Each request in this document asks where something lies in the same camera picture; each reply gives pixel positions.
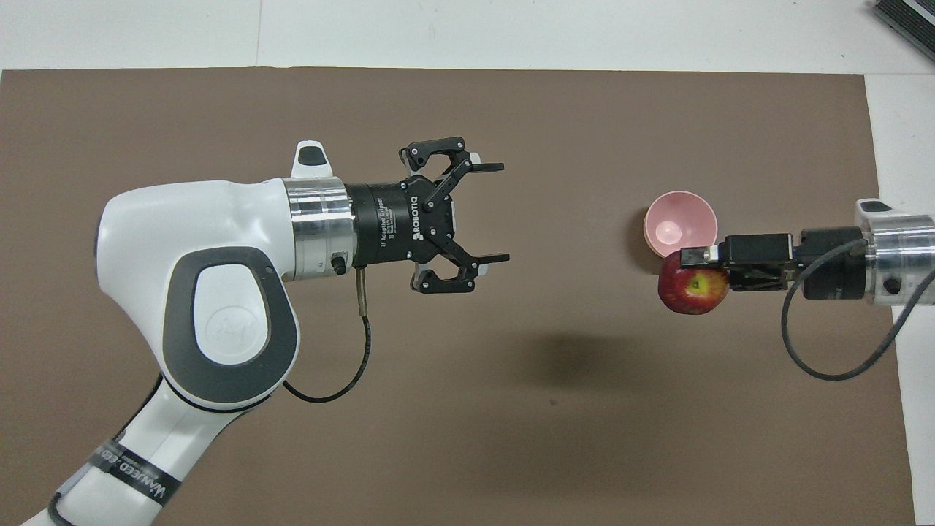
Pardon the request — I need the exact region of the red apple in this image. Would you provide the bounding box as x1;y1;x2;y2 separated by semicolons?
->
657;257;730;316

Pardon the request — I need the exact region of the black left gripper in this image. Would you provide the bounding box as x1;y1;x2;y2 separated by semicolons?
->
343;135;511;295

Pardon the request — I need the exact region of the pink bowl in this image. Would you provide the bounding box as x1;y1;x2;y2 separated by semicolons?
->
643;190;719;259

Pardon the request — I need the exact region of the brown table mat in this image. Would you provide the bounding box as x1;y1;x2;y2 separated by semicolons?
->
0;67;917;526

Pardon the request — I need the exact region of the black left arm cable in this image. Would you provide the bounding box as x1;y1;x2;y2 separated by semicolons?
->
47;268;374;526

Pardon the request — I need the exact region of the dark grey ribbed device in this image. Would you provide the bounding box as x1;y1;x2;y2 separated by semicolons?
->
871;0;935;61

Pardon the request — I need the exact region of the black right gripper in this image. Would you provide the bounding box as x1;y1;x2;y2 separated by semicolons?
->
679;226;869;302

